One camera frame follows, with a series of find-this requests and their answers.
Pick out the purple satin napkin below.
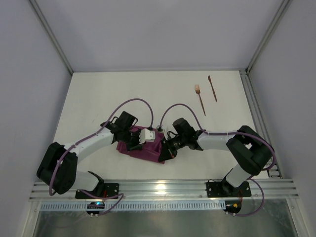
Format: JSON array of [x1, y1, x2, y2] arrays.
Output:
[[116, 129, 165, 164]]

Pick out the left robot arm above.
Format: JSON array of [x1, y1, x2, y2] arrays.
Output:
[[36, 111, 141, 197]]

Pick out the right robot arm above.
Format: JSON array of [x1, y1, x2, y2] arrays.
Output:
[[158, 118, 273, 198]]

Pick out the copper fork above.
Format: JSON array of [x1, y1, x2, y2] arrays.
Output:
[[195, 84, 206, 115]]

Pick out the copper knife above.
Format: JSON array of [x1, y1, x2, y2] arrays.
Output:
[[208, 75, 218, 102]]

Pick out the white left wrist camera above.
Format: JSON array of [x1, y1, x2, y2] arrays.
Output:
[[139, 128, 156, 144]]

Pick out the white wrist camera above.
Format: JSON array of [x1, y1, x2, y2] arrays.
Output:
[[139, 128, 156, 144], [156, 125, 169, 137]]

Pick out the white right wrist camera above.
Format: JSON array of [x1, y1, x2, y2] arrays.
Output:
[[156, 125, 169, 137]]

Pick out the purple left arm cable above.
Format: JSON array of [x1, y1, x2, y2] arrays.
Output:
[[48, 98, 154, 217]]

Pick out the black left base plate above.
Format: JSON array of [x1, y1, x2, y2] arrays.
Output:
[[75, 181, 119, 199]]

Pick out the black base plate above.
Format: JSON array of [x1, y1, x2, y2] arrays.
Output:
[[75, 181, 119, 199], [205, 180, 252, 198]]

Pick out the slotted grey cable duct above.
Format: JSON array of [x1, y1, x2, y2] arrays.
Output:
[[39, 200, 226, 211]]

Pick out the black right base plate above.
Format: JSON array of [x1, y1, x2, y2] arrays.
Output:
[[205, 180, 252, 198]]

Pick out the aluminium right side rail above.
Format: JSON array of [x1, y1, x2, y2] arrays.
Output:
[[238, 69, 282, 178]]

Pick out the aluminium rail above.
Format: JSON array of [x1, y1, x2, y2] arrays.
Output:
[[29, 178, 299, 201], [238, 69, 282, 178]]

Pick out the aluminium front rail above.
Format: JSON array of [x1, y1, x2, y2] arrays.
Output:
[[29, 178, 299, 201]]

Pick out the aluminium left corner post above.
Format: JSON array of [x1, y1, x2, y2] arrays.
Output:
[[28, 0, 74, 75]]

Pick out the aluminium corner post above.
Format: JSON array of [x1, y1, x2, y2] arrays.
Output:
[[28, 0, 74, 75], [245, 0, 292, 74]]

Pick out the aluminium right corner post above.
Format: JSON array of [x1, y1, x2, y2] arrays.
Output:
[[245, 0, 292, 74]]

